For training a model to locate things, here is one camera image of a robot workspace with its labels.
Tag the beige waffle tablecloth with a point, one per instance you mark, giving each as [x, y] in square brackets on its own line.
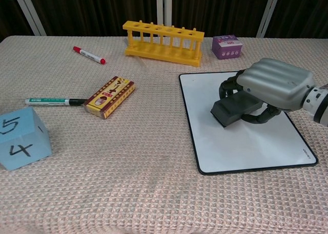
[128, 167]

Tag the white dry-erase board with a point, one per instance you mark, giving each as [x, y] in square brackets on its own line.
[246, 126]

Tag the yellow red snack box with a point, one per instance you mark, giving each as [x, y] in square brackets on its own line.
[110, 97]

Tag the blue numbered foam cube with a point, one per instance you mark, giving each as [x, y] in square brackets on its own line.
[21, 139]

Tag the red capped marker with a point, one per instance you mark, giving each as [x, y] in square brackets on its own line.
[89, 55]

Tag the yellow test tube rack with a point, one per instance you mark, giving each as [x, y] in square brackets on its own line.
[164, 43]

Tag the grey board eraser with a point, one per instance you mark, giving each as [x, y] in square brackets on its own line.
[234, 108]

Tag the green marker pen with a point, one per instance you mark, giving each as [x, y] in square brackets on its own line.
[55, 101]

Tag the white curtain frame post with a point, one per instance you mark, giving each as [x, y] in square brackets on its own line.
[164, 8]
[29, 11]
[269, 12]

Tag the purple small box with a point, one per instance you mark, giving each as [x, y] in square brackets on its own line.
[226, 46]

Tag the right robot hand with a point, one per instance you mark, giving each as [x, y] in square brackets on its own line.
[271, 88]

